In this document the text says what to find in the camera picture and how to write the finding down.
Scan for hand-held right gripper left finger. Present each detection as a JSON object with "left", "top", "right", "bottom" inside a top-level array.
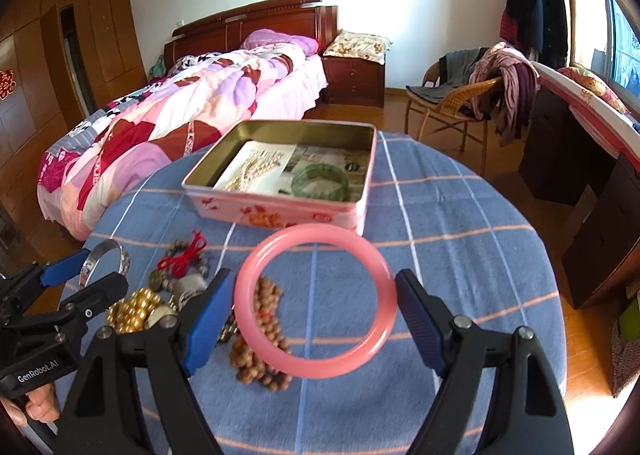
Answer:
[{"left": 55, "top": 267, "right": 236, "bottom": 455}]

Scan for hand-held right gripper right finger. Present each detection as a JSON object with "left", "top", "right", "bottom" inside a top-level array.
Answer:
[{"left": 394, "top": 269, "right": 576, "bottom": 455}]

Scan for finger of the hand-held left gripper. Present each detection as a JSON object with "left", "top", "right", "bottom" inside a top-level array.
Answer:
[
  {"left": 20, "top": 249, "right": 92, "bottom": 296},
  {"left": 54, "top": 272, "right": 129, "bottom": 342}
]

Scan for large golden bead bracelet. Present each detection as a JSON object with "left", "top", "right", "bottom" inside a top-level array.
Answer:
[{"left": 106, "top": 287, "right": 163, "bottom": 334}]

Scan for silver bangle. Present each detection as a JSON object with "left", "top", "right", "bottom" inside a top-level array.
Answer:
[{"left": 80, "top": 241, "right": 132, "bottom": 291}]

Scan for silver chain bracelet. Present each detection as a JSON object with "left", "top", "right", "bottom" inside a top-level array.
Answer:
[{"left": 145, "top": 272, "right": 208, "bottom": 331}]

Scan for brown wooden bead necklace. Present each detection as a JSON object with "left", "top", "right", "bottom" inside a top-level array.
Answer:
[{"left": 229, "top": 276, "right": 295, "bottom": 392}]

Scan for grey bead bracelet red tassel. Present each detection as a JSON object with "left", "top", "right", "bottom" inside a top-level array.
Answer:
[{"left": 149, "top": 231, "right": 211, "bottom": 293}]

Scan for pink bangle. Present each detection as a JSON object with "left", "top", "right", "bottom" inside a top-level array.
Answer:
[{"left": 233, "top": 224, "right": 399, "bottom": 380}]

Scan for pink floral tin box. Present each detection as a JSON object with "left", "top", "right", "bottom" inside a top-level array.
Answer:
[{"left": 181, "top": 119, "right": 377, "bottom": 236}]

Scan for person's left hand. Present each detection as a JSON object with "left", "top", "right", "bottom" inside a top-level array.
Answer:
[{"left": 0, "top": 382, "right": 62, "bottom": 436}]

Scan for blue plaid tablecloth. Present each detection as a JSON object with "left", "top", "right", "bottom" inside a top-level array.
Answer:
[{"left": 52, "top": 130, "right": 568, "bottom": 455}]

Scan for pink patchwork quilt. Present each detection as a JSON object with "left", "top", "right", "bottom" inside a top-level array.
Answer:
[{"left": 37, "top": 47, "right": 308, "bottom": 236}]

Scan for green jade bangle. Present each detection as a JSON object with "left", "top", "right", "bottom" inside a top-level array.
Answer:
[{"left": 291, "top": 163, "right": 349, "bottom": 199}]

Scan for printed paper sheet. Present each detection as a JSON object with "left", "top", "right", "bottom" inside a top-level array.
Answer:
[{"left": 212, "top": 141, "right": 373, "bottom": 200}]

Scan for woven basket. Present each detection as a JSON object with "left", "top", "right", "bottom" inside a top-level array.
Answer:
[{"left": 611, "top": 320, "right": 640, "bottom": 398}]

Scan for wooden wardrobe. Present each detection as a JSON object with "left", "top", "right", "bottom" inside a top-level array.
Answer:
[{"left": 0, "top": 0, "right": 148, "bottom": 236}]

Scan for dark desk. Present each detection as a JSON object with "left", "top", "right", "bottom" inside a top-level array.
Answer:
[{"left": 519, "top": 62, "right": 640, "bottom": 311}]

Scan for green box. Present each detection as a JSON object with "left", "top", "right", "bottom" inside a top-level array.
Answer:
[{"left": 620, "top": 297, "right": 640, "bottom": 336}]

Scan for wicker chair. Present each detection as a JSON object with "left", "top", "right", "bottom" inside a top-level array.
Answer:
[{"left": 404, "top": 60, "right": 503, "bottom": 176}]

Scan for pale pink bed sheet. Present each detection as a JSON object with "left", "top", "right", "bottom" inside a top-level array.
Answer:
[{"left": 250, "top": 55, "right": 328, "bottom": 123}]

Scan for dark wooden nightstand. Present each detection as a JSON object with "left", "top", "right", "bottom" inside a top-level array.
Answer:
[{"left": 321, "top": 54, "right": 387, "bottom": 108}]

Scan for grey garment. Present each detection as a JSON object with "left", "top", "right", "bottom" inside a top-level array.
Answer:
[{"left": 407, "top": 49, "right": 488, "bottom": 103}]

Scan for pink maroon garment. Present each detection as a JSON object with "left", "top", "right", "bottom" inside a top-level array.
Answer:
[{"left": 470, "top": 42, "right": 541, "bottom": 146}]

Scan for pink pillow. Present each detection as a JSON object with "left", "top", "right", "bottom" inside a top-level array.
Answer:
[{"left": 240, "top": 29, "right": 319, "bottom": 56}]

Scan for floral pink cushion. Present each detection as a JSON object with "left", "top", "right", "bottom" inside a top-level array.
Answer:
[{"left": 557, "top": 67, "right": 631, "bottom": 116}]

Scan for dark wooden bed headboard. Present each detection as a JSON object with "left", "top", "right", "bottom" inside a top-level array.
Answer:
[{"left": 164, "top": 0, "right": 339, "bottom": 76}]

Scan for hanging dark coats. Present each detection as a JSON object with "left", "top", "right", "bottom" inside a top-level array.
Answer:
[{"left": 501, "top": 0, "right": 570, "bottom": 70}]

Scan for window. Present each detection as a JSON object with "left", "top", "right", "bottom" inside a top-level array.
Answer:
[{"left": 560, "top": 0, "right": 640, "bottom": 100}]

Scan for pearl necklace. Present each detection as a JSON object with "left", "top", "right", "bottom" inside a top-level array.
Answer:
[{"left": 220, "top": 147, "right": 283, "bottom": 193}]

